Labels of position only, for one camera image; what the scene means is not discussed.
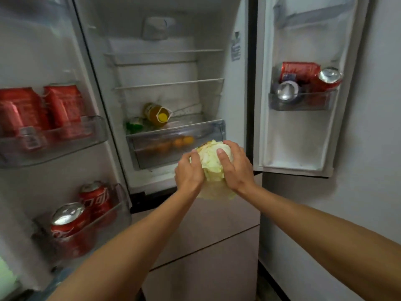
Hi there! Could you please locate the person's left hand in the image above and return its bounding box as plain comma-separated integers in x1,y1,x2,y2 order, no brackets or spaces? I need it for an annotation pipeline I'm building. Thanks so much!
174,149,206,198

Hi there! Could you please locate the person's right hand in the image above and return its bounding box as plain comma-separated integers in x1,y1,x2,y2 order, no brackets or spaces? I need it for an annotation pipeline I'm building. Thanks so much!
216,140,259,198

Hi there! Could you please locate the green cabbage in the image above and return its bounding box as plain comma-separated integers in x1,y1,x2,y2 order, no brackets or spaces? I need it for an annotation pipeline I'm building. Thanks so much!
189,140,237,201

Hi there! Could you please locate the bunch of oranges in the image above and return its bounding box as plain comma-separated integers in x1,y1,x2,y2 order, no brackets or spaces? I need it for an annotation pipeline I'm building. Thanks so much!
153,135,195,153

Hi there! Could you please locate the clear crisper drawer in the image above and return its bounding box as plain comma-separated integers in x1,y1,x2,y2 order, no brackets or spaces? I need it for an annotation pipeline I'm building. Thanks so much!
126,119,227,170

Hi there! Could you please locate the pink refrigerator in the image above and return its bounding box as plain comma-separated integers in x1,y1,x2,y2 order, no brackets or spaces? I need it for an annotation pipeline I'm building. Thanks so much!
0,0,372,301

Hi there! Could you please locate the dark juice bottle green label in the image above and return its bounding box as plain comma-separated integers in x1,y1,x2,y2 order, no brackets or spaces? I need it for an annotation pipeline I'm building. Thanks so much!
143,102,173,128

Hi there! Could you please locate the green item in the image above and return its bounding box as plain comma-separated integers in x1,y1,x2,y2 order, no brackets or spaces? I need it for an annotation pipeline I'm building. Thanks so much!
125,117,145,134

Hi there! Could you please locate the blue pepsi can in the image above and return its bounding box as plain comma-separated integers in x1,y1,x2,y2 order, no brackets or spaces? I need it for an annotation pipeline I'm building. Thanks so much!
275,79,301,101

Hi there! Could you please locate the person's right forearm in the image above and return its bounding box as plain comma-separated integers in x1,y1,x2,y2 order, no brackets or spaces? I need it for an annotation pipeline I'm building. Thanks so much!
243,184,401,301

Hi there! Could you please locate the person's left forearm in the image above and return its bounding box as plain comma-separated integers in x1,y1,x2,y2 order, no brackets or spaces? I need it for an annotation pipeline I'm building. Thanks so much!
47,189,201,301

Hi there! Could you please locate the grey label sticker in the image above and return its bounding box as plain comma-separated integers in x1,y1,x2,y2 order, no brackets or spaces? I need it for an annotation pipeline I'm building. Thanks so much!
231,31,242,61

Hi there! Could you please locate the white thermostat housing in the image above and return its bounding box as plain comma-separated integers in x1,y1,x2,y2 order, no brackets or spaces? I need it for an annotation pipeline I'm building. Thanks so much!
141,17,176,41

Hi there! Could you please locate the frosted glass door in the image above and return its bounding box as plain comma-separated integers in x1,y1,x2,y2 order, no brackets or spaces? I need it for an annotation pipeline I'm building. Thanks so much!
0,257,18,295

